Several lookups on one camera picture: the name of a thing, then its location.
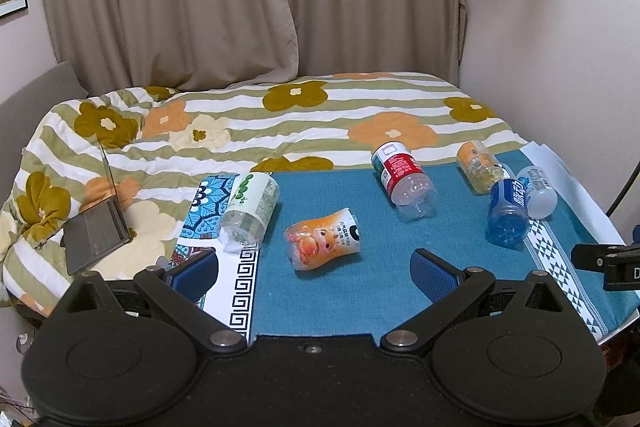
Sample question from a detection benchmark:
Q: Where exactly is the red label clear cup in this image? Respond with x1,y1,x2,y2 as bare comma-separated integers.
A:
371,141,437,221

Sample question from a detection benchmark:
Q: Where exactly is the yellow orange label cup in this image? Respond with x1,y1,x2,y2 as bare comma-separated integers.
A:
457,140,504,194

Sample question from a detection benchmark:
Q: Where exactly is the colourful patterned board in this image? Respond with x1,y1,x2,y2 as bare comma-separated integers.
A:
169,174,258,339

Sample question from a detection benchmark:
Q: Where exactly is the white sheet under cloth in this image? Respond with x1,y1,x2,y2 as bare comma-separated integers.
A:
521,142,624,245

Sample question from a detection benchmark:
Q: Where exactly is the grey laptop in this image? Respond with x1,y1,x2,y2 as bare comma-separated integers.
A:
61,145,132,275

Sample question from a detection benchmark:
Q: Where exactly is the teal patterned cloth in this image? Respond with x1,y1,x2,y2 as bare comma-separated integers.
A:
250,164,639,338

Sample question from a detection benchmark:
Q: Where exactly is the floral striped quilt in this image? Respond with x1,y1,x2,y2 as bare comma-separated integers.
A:
1,72,523,315

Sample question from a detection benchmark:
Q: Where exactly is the grey headboard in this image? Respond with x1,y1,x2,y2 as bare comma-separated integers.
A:
0,62,88,202

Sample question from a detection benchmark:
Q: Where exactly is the black cable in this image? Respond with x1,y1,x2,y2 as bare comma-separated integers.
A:
603,156,640,219

